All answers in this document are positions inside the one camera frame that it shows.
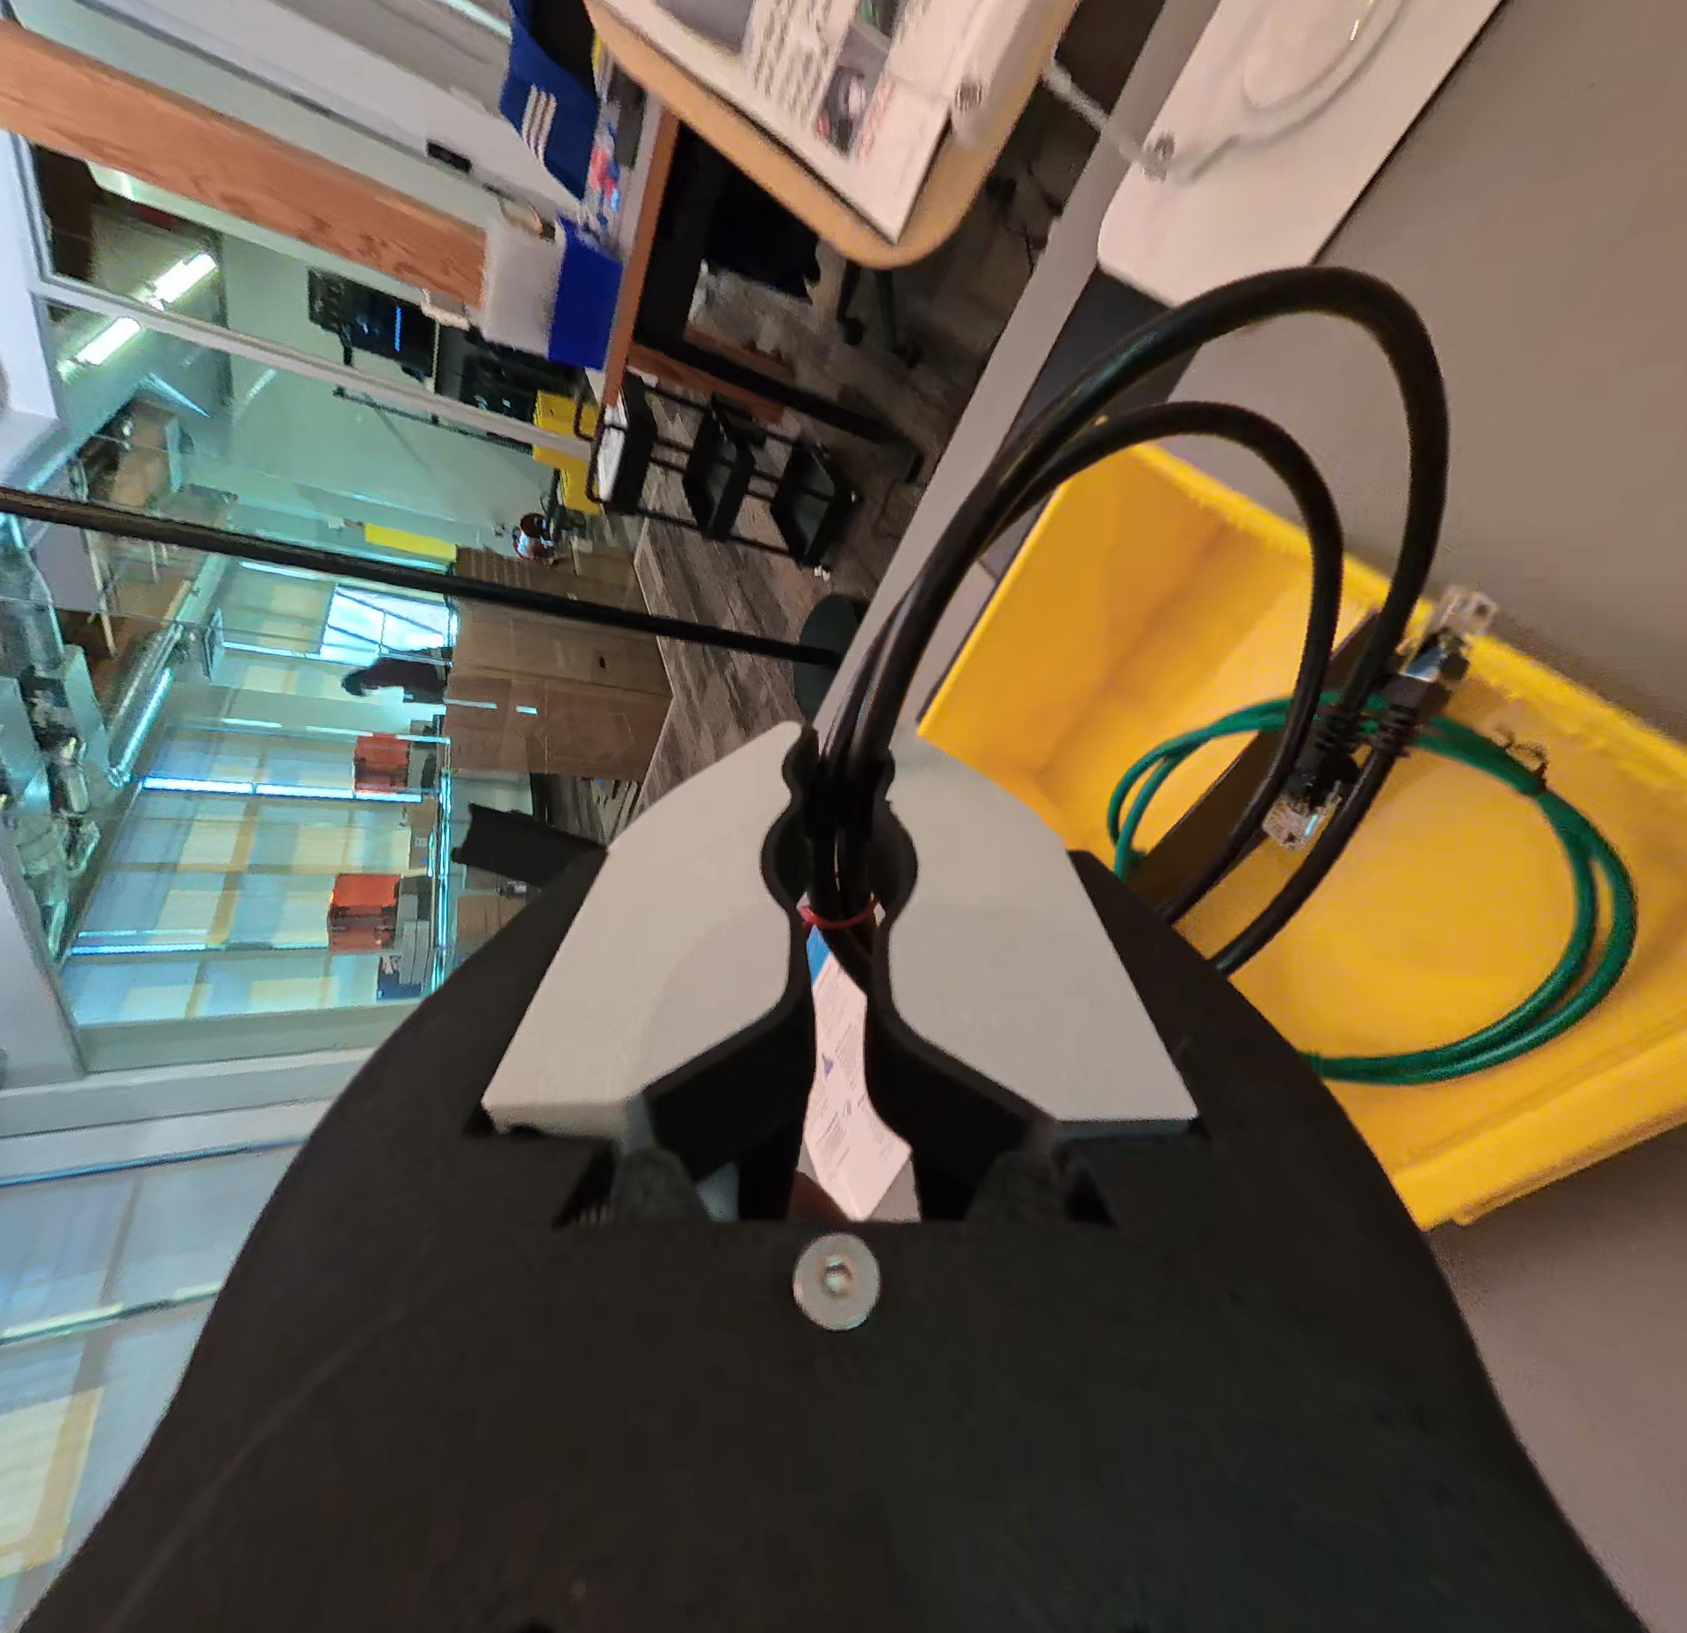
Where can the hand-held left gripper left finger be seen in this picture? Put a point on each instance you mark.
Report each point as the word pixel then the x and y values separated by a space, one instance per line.
pixel 634 948

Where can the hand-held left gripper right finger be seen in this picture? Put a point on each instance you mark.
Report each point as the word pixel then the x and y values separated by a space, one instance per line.
pixel 1029 974

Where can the yellow plastic bin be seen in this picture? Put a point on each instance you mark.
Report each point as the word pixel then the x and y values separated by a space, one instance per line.
pixel 1147 605

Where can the white printed label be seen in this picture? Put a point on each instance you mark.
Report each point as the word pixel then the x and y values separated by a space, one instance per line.
pixel 851 1106

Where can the red box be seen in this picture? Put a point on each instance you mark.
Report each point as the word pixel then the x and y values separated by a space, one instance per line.
pixel 382 763
pixel 366 911

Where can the black pole stand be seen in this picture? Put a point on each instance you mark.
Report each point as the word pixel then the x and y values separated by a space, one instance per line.
pixel 396 575

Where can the black rolling cart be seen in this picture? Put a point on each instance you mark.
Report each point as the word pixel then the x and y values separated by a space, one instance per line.
pixel 804 499

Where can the blue storage bin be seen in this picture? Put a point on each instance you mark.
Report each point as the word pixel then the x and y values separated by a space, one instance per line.
pixel 540 116
pixel 588 301

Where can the wooden edged work table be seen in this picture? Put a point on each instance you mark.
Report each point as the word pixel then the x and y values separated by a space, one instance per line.
pixel 641 269

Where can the white lamp base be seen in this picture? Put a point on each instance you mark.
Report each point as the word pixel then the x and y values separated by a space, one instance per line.
pixel 1187 236

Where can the printed instruction sheet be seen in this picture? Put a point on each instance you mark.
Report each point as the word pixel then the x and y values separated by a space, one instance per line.
pixel 818 63

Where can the wooden post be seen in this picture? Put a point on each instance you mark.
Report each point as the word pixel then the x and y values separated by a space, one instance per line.
pixel 198 157

